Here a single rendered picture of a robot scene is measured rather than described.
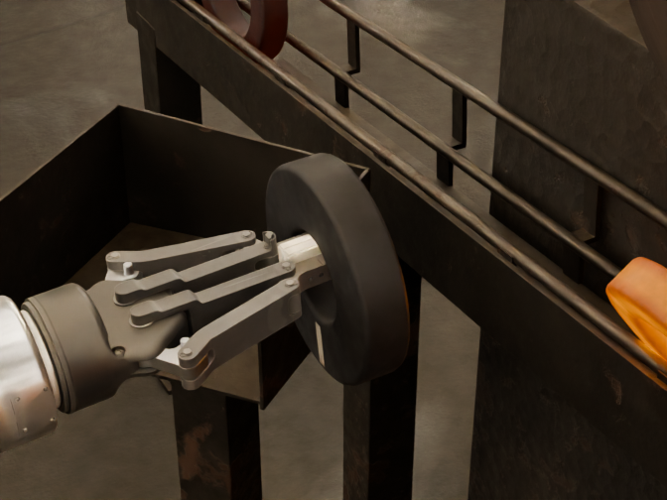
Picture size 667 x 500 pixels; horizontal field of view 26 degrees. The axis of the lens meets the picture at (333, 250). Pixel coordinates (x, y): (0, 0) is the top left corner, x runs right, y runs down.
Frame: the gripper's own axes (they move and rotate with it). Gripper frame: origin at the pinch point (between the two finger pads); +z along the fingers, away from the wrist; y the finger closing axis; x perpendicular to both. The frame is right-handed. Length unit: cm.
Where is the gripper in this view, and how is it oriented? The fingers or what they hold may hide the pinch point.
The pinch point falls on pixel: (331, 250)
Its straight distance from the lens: 95.0
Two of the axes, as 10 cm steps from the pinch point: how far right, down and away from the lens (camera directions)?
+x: -0.5, -8.0, -6.0
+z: 8.7, -3.3, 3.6
